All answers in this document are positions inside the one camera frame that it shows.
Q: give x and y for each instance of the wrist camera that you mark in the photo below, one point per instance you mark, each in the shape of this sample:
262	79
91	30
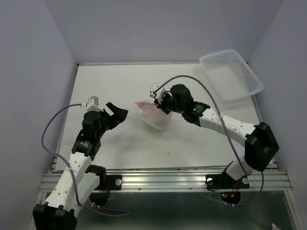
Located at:
156	92
92	104

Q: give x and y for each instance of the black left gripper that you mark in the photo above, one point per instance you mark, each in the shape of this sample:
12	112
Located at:
119	114

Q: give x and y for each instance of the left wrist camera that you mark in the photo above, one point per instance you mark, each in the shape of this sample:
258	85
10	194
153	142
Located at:
92	104

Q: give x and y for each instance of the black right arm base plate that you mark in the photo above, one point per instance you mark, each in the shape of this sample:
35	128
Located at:
223	182

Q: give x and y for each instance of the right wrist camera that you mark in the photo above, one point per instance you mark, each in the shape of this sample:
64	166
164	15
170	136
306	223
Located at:
156	92

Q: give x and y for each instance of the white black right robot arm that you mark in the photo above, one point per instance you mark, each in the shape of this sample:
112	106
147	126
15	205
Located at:
258	140

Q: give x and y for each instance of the white plastic mesh basket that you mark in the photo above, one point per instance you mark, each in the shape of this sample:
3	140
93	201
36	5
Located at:
230	75

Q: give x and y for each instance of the aluminium mounting rail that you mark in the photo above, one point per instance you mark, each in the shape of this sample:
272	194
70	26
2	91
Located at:
187	180

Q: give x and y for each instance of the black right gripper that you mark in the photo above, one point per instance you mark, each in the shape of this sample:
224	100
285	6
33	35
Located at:
160	106

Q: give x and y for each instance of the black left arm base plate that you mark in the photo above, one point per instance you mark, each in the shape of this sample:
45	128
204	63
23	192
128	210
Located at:
109	182

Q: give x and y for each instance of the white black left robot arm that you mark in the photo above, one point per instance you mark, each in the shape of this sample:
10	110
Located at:
61	208

